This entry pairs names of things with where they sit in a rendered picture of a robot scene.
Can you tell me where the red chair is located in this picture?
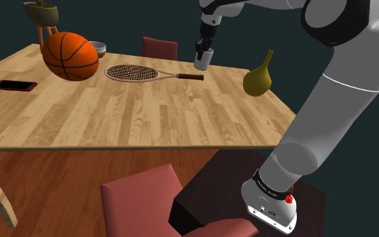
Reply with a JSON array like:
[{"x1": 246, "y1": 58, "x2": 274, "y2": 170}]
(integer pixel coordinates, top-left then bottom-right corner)
[
  {"x1": 100, "y1": 163, "x2": 260, "y2": 237},
  {"x1": 141, "y1": 36, "x2": 179, "y2": 61}
]

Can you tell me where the grey cup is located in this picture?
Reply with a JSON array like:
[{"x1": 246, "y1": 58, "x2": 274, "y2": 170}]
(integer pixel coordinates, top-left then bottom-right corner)
[{"x1": 194, "y1": 46, "x2": 215, "y2": 71}]

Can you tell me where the tennis racket with brown handle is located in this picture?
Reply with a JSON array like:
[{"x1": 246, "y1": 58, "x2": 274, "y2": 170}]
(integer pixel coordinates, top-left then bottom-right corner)
[{"x1": 104, "y1": 63, "x2": 205, "y2": 83}]

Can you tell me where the olive yellow gourd vase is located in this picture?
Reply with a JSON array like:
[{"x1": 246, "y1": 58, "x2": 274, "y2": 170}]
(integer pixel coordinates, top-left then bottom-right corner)
[{"x1": 242, "y1": 49, "x2": 275, "y2": 98}]

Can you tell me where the red-edged black phone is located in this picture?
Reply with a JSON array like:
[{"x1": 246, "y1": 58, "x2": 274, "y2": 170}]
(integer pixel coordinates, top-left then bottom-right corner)
[{"x1": 0, "y1": 79, "x2": 38, "y2": 92}]

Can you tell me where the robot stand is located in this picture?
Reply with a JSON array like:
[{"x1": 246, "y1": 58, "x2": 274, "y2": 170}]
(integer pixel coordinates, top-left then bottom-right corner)
[{"x1": 168, "y1": 149, "x2": 326, "y2": 237}]

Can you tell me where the wooden table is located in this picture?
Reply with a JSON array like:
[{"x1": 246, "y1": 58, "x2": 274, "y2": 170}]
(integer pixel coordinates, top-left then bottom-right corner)
[{"x1": 0, "y1": 43, "x2": 298, "y2": 229}]

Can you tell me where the grey bowl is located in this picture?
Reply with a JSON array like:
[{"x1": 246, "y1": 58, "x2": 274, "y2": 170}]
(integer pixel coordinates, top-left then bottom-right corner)
[{"x1": 88, "y1": 40, "x2": 107, "y2": 59}]

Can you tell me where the orange basketball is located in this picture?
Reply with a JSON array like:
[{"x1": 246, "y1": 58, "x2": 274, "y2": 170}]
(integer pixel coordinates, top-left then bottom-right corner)
[{"x1": 41, "y1": 31, "x2": 100, "y2": 82}]

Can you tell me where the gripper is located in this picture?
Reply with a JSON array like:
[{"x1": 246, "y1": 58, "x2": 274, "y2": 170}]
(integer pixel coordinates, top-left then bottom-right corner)
[{"x1": 195, "y1": 21, "x2": 219, "y2": 62}]

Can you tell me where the orange stand with olive plant pot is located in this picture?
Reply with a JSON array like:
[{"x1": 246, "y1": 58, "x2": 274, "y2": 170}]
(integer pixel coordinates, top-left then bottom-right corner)
[{"x1": 22, "y1": 0, "x2": 60, "y2": 50}]

